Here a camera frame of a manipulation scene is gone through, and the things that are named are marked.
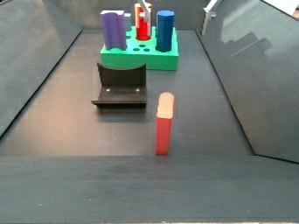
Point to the blue hexagonal prism peg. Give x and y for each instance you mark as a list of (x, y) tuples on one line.
[(165, 30)]

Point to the green shape sorter board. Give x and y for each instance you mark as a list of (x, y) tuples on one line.
[(141, 52)]

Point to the red cylinder peg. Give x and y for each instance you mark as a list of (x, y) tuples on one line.
[(142, 24)]

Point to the light blue square block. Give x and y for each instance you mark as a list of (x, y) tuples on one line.
[(129, 22)]

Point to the black curved stand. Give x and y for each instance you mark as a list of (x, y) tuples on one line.
[(122, 86)]

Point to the red square-circle peg object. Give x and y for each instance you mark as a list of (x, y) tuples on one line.
[(165, 117)]

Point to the purple notched block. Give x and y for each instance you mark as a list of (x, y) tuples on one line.
[(114, 27)]

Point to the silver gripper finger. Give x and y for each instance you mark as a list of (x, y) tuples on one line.
[(146, 9), (209, 11)]

